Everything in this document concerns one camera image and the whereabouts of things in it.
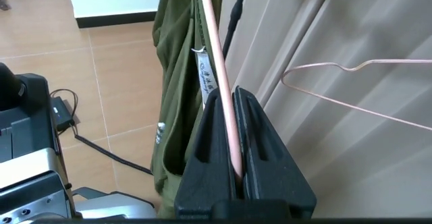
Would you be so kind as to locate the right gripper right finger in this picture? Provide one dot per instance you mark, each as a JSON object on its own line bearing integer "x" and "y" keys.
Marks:
{"x": 273, "y": 176}

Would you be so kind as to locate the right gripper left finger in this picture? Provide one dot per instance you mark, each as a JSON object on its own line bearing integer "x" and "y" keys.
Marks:
{"x": 202, "y": 176}

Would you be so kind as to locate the green shirt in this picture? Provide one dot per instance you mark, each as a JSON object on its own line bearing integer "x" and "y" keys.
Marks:
{"x": 175, "y": 82}

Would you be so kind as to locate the pink clothes hanger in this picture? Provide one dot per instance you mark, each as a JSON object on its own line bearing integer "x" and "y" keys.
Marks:
{"x": 219, "y": 69}
{"x": 354, "y": 106}

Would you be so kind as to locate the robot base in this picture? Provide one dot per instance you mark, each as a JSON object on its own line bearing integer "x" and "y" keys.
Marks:
{"x": 30, "y": 183}

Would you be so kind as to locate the black clothes rack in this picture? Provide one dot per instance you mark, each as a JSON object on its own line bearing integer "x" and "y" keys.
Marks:
{"x": 236, "y": 15}

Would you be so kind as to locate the black power adapter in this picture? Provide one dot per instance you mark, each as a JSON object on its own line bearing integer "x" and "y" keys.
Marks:
{"x": 62, "y": 114}

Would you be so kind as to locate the beige curtain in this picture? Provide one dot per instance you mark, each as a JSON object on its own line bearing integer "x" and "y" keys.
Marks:
{"x": 337, "y": 31}

